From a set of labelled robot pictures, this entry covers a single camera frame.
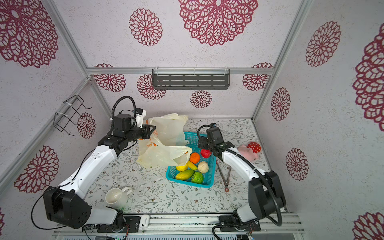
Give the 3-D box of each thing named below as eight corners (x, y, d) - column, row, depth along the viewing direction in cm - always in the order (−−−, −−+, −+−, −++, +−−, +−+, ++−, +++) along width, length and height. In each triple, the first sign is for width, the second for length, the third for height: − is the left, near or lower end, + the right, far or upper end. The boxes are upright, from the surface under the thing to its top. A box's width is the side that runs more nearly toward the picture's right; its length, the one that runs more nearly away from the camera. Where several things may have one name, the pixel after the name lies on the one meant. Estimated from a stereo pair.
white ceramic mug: (109, 208, 81) (102, 203, 74) (115, 191, 87) (108, 185, 80) (128, 208, 81) (122, 203, 74) (132, 191, 87) (127, 185, 80)
